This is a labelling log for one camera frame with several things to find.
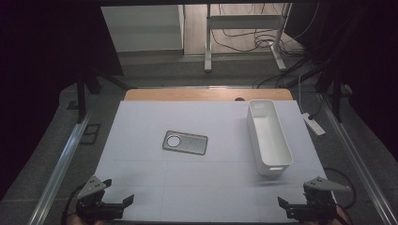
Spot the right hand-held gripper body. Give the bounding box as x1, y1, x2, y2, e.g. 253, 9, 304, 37
286, 176, 351, 223

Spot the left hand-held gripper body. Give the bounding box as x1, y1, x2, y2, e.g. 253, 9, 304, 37
75, 175, 125, 221

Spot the white plastic storage bin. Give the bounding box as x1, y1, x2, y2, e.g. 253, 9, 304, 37
246, 98, 294, 178

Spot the grey clear phone case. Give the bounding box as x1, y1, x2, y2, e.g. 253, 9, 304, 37
161, 129, 209, 157

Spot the person's right hand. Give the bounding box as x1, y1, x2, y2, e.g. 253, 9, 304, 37
331, 209, 349, 225

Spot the person's left hand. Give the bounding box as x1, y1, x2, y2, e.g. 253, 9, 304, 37
67, 215, 106, 225

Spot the black floor outlet cover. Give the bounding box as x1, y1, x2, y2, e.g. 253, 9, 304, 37
79, 123, 101, 145

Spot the white table mat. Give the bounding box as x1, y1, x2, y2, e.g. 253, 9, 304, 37
79, 99, 344, 223

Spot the black metal stand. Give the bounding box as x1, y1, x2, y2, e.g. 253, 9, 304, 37
67, 69, 137, 125
285, 59, 353, 123

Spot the black curtain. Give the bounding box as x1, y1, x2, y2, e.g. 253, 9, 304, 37
287, 0, 398, 163
0, 0, 124, 201

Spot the white cabinet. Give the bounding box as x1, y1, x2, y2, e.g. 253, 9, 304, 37
100, 4, 185, 53

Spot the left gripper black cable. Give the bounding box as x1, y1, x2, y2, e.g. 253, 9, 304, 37
60, 182, 87, 225

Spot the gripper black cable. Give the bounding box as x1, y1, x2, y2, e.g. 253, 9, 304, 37
60, 182, 87, 225
334, 202, 354, 225

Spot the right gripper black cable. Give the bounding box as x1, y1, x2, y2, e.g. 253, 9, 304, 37
334, 202, 354, 225

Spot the black cable loop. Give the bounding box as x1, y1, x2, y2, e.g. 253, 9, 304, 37
323, 167, 358, 210

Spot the aluminium floor rail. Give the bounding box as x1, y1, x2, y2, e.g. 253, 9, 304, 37
318, 93, 398, 225
27, 111, 93, 225

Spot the black plug with cable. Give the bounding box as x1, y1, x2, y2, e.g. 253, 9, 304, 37
308, 97, 325, 121

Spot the thin white cable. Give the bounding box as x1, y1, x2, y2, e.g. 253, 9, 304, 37
297, 73, 307, 115

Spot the tangle of black floor cables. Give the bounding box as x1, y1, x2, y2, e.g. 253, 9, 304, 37
210, 3, 320, 59

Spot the white metal desk frame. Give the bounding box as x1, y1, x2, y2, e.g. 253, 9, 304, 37
204, 3, 294, 73

